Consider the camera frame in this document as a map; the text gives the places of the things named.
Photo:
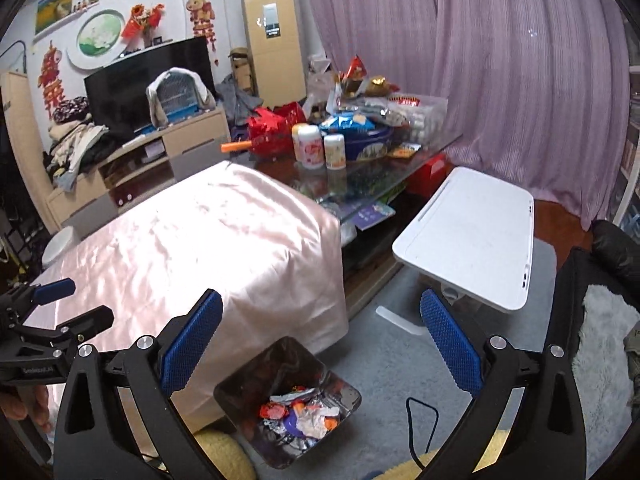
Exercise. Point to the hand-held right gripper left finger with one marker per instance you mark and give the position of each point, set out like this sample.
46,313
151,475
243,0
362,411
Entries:
192,342

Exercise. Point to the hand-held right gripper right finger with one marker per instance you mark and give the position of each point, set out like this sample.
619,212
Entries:
450,345

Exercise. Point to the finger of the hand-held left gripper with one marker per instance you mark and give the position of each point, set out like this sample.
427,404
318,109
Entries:
55,291
90,321

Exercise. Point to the dark trash bin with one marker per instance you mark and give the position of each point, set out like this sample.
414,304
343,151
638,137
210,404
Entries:
270,365

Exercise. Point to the purple plastic plate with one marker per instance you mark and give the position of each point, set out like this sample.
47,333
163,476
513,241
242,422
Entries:
291,422

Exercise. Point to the orange red wrappers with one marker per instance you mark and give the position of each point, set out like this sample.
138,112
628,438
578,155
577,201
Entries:
315,422

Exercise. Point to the person's left hand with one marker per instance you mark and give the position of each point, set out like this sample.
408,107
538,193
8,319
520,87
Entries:
25,407

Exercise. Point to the white round stool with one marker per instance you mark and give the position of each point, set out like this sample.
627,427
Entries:
60,245

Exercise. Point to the grey rug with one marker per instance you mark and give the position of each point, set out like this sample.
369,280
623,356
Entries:
390,360

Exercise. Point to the pink satin tablecloth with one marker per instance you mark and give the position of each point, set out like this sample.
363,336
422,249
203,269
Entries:
200,230

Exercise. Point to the white side table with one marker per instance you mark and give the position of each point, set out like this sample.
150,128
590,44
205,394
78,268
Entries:
465,230

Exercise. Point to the yellow fluffy fabric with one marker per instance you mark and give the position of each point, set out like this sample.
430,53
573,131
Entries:
225,455
400,467

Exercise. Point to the beige cabinet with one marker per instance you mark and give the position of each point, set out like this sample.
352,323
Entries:
20,150

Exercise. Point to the pile of clothes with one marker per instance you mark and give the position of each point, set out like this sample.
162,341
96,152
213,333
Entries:
75,145

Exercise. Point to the grey fluffy throw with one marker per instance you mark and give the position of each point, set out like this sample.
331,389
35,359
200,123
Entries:
605,340

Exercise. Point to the red box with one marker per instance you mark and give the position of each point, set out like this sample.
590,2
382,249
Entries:
430,177

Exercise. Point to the glass coffee table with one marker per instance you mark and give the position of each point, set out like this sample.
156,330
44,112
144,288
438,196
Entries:
360,185

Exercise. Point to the black sofa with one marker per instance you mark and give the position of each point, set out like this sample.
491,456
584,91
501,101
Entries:
615,250

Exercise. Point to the orange snack packet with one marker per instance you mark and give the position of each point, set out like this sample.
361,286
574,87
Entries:
405,150

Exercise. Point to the black television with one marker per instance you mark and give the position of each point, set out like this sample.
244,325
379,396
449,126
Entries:
120,95

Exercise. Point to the beige tv stand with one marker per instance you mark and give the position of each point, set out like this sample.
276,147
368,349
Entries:
195,135

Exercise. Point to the blue round tin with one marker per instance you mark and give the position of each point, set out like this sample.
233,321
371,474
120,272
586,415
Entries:
370,145

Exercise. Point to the white jar orange label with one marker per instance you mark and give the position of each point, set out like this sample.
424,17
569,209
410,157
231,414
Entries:
335,152

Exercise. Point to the white jar pink label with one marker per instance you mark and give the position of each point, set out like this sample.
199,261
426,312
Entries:
307,150

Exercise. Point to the red shiny bag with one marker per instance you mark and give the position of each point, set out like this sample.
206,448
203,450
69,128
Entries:
272,130

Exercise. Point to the blue bird cage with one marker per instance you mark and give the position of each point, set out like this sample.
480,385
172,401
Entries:
175,97

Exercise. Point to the clear plastic storage box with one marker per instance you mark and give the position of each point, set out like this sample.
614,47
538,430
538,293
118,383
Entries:
420,115

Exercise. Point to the grey clothing heap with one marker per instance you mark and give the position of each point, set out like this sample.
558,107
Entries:
237,97

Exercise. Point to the cardboard box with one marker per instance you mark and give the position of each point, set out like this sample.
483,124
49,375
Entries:
242,70

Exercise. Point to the framed landscape painting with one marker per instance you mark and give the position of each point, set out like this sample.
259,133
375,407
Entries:
54,9

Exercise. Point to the purple curtain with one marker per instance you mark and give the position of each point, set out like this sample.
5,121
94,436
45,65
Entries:
475,60

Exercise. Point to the red flower bouquet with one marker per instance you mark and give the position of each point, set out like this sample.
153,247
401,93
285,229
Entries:
142,17

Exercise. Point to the red snack bag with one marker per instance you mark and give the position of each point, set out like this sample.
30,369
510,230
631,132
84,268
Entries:
357,67

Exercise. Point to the beige standing air conditioner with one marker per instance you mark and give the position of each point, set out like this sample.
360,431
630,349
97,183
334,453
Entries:
272,60

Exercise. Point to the red hanging ornament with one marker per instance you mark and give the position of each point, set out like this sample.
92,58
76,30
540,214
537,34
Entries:
200,15

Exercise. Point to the red wall decoration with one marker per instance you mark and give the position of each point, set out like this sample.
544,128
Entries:
52,80

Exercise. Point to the round wall picture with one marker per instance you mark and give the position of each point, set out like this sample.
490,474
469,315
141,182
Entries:
100,35

